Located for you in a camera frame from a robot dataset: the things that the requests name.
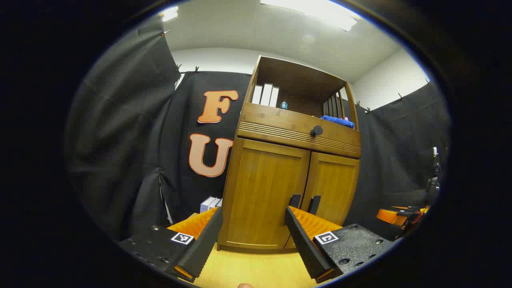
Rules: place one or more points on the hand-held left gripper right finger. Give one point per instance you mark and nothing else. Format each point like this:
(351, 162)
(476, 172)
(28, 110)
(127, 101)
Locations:
(306, 248)

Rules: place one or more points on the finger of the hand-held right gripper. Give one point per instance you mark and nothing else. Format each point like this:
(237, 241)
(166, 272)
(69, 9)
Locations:
(390, 216)

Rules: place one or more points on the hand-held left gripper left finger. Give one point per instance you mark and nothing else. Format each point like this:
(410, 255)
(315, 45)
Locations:
(204, 248)

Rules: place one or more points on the wooden cabinet door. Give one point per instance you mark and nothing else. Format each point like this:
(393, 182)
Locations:
(335, 184)
(260, 188)

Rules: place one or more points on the wooden double-door shoe cabinet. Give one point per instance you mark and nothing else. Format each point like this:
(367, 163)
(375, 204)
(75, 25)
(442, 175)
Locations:
(298, 80)

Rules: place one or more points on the blue towel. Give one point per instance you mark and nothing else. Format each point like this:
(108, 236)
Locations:
(338, 121)

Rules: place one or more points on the round black drawer knob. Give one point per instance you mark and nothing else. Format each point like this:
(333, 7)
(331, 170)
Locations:
(316, 130)

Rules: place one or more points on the black backdrop cloth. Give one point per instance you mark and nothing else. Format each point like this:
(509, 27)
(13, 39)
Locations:
(132, 140)

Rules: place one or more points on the wooden ribbed drawer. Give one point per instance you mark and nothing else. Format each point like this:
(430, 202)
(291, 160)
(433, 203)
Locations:
(272, 122)

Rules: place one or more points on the small ceiling light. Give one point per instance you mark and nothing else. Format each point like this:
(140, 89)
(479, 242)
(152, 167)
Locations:
(170, 14)

